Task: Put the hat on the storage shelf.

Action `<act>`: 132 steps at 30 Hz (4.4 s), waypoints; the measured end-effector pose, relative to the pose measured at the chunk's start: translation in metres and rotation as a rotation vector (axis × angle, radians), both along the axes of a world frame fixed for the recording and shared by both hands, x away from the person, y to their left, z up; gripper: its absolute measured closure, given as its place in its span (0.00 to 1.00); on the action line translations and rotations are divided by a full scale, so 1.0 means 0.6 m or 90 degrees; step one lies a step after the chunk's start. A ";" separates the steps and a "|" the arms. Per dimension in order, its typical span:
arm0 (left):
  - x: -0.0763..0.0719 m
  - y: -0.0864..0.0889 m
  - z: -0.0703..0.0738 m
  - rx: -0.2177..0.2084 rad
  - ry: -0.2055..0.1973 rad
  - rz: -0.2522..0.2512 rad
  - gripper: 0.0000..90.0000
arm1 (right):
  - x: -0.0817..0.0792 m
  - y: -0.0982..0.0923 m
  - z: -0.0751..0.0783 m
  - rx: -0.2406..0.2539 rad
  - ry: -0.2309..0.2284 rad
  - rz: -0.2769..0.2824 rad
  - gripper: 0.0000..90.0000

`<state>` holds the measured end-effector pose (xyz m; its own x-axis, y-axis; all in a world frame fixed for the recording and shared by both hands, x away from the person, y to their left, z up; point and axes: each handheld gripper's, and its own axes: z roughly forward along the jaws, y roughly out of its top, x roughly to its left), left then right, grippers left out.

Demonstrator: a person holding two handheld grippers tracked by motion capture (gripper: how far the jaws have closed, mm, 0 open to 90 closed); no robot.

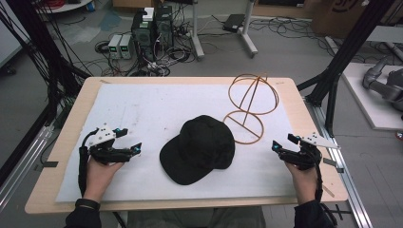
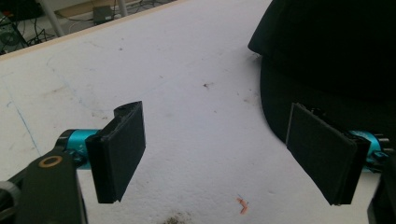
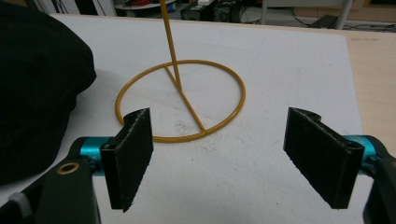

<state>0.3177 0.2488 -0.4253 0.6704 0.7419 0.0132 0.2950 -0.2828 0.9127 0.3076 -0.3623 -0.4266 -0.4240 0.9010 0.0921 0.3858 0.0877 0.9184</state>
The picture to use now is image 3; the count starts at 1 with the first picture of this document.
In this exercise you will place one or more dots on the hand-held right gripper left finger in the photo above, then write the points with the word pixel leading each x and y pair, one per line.
pixel 130 161

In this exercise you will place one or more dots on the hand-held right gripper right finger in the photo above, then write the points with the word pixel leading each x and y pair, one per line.
pixel 323 161

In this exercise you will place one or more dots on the black cloth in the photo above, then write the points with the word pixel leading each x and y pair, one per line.
pixel 34 93

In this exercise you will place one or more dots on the white foam board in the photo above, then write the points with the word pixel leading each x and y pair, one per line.
pixel 249 62

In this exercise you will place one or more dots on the grey metal stand leg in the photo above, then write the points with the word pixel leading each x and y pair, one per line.
pixel 344 14

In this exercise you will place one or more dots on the black equipment box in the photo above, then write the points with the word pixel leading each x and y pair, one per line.
pixel 199 12

